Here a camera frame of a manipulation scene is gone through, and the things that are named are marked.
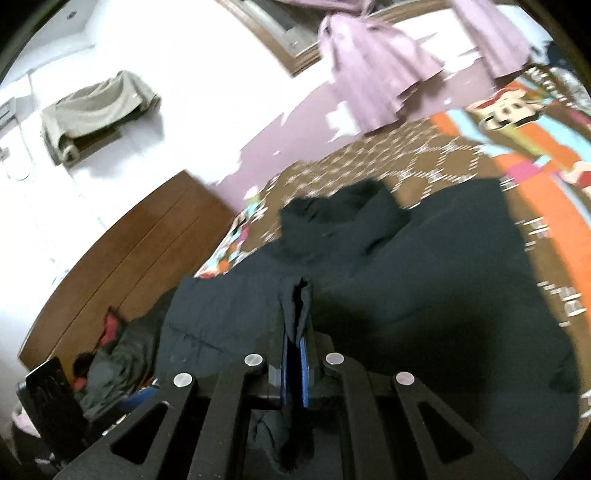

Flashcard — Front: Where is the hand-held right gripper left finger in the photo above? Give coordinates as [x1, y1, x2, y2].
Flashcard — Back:
[53, 279, 299, 480]

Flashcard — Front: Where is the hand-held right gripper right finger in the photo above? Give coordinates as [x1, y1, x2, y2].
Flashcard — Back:
[299, 279, 527, 480]

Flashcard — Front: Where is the dark navy jacket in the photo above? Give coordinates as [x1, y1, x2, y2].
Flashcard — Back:
[157, 179, 583, 480]

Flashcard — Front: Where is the dark grey clothes pile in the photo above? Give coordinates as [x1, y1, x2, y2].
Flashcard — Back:
[74, 295, 177, 422]

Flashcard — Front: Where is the pink cloth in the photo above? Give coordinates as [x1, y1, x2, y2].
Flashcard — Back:
[98, 308, 122, 348]

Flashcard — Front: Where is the wooden headboard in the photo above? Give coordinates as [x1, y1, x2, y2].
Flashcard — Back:
[18, 170, 239, 385]

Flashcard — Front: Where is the brown diamond-pattern bedsheet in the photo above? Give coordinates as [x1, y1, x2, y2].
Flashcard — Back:
[256, 115, 502, 227]

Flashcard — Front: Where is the beige cloth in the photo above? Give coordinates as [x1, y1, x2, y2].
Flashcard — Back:
[41, 70, 162, 167]

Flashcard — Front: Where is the knotted purple curtain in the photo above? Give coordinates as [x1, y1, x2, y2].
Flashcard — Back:
[318, 9, 445, 136]

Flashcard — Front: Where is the striped cartoon monkey blanket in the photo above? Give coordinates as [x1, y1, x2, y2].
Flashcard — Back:
[194, 65, 591, 333]

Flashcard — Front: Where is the straight purple curtain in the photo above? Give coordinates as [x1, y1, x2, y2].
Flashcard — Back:
[451, 0, 533, 80]

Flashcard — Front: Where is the wooden window frame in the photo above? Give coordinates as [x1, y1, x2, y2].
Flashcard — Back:
[217, 0, 462, 77]

